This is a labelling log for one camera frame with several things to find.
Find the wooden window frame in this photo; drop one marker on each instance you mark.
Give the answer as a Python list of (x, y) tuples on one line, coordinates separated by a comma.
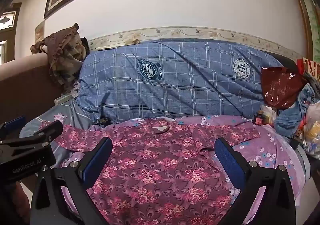
[(8, 30)]

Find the small wall picture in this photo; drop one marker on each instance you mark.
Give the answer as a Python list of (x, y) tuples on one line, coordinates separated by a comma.
[(40, 30)]

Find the small black object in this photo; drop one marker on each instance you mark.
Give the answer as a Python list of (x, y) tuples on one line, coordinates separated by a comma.
[(102, 121)]

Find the small dark bottle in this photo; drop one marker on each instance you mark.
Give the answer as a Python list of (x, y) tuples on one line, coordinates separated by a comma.
[(259, 118)]

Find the gold framed picture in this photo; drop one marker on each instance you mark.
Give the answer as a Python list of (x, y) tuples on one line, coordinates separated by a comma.
[(306, 10)]

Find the grey floral sheet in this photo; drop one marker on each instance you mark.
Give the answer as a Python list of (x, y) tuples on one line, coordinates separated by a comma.
[(65, 115)]

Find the purple floral bed sheet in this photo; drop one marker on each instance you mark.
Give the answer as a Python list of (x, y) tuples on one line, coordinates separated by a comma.
[(272, 155)]

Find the red plastic bag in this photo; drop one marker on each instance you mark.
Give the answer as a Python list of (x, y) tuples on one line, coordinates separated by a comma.
[(281, 87)]

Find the brown patterned cloth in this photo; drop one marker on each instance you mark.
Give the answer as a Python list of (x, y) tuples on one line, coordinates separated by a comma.
[(65, 57)]

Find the blue plaid quilt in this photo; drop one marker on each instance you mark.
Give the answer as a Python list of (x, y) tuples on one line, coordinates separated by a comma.
[(180, 82)]

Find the maroon floral shirt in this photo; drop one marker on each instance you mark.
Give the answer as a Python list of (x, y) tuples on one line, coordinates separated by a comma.
[(160, 165)]

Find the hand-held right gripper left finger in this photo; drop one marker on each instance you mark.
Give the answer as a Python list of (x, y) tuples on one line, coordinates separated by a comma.
[(98, 162)]

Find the white plastic bag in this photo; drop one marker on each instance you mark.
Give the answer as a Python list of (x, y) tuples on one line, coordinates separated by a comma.
[(312, 130)]

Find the person's left forearm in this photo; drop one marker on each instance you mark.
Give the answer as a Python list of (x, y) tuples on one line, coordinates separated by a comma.
[(13, 202)]

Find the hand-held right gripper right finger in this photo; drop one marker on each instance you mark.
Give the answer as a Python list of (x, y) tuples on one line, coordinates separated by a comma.
[(229, 162)]

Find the flat green white box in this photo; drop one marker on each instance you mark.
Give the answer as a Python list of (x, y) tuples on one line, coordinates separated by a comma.
[(62, 98)]

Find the brown headboard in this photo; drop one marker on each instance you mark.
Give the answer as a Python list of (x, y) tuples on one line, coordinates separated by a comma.
[(25, 87)]

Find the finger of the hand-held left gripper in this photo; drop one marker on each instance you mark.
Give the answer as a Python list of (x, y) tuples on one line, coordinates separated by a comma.
[(15, 123), (50, 130)]

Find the red printed box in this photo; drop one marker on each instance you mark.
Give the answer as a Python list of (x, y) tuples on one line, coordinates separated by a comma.
[(310, 67)]

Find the blue denim garment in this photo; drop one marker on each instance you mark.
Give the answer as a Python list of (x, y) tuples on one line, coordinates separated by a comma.
[(292, 115)]

